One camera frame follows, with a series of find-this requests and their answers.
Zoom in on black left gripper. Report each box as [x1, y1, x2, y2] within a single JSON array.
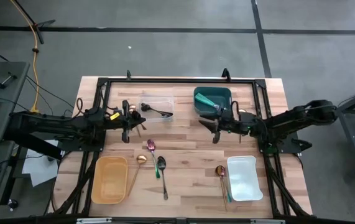
[[108, 99, 147, 144]]

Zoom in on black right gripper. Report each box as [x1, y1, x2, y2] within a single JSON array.
[[199, 110, 259, 144]]

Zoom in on rainbow spoon green handle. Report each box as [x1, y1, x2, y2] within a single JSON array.
[[146, 139, 161, 180]]

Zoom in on dark teal plastic bin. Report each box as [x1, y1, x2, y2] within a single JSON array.
[[193, 86, 233, 116]]

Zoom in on clear plastic bin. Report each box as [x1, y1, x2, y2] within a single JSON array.
[[138, 95, 175, 123]]

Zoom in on white plastic bin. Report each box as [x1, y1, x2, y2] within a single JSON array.
[[226, 155, 264, 202]]

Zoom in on orange plastic bin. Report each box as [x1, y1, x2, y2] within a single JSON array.
[[90, 155, 129, 205]]

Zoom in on black diagonal beam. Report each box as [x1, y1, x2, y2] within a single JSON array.
[[2, 123, 65, 161]]

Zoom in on white paper sheet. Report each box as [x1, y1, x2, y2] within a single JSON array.
[[21, 139, 60, 187]]

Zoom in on black tripod stand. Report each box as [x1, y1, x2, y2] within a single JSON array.
[[9, 0, 56, 45]]

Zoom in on black caster wheel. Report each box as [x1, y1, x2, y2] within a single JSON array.
[[7, 198, 19, 212]]

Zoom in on black aluminium table frame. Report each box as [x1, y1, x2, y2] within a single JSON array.
[[48, 76, 314, 224]]

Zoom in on yellow power cable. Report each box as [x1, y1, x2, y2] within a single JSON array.
[[9, 0, 40, 116]]

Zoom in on silver bracket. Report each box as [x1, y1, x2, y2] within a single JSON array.
[[250, 218, 286, 224], [76, 217, 113, 224]]

